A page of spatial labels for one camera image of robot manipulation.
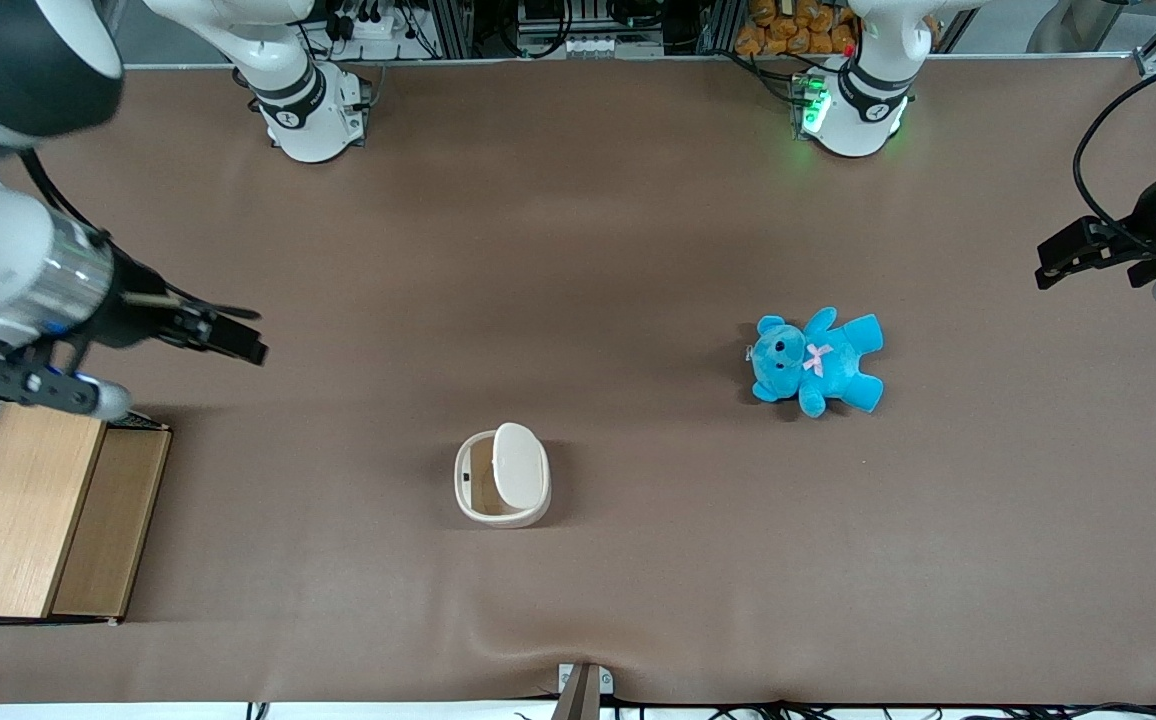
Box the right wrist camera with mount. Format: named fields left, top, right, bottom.
left=0, top=338, right=135, bottom=422

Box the white connector block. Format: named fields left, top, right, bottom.
left=528, top=34, right=666, bottom=60

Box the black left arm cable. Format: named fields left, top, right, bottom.
left=1073, top=50, right=1156, bottom=243

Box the orange plush toys pile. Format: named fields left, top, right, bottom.
left=735, top=0, right=861, bottom=57

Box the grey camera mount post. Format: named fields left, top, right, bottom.
left=550, top=662, right=615, bottom=720

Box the white trash can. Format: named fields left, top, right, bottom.
left=454, top=422, right=552, bottom=529

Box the blue teddy bear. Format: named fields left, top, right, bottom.
left=746, top=307, right=885, bottom=419

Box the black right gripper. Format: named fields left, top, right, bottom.
left=96, top=252, right=270, bottom=367

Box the wooden shelf with wire mesh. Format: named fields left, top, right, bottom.
left=0, top=377, right=173, bottom=628

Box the brown table cloth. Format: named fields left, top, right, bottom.
left=0, top=55, right=1156, bottom=707

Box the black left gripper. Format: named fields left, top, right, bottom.
left=1034, top=160, right=1156, bottom=292

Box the white power strip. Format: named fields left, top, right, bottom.
left=336, top=8, right=411, bottom=47

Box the white trash can lid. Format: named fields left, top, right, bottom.
left=492, top=422, right=550, bottom=507

